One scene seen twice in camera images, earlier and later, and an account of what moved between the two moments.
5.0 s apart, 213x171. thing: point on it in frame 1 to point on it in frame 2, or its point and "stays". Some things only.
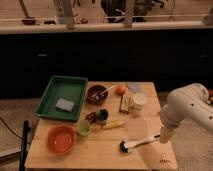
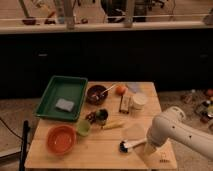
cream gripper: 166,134 to 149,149
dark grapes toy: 91,117 stays
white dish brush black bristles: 124,147 stays
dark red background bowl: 29,22 stays
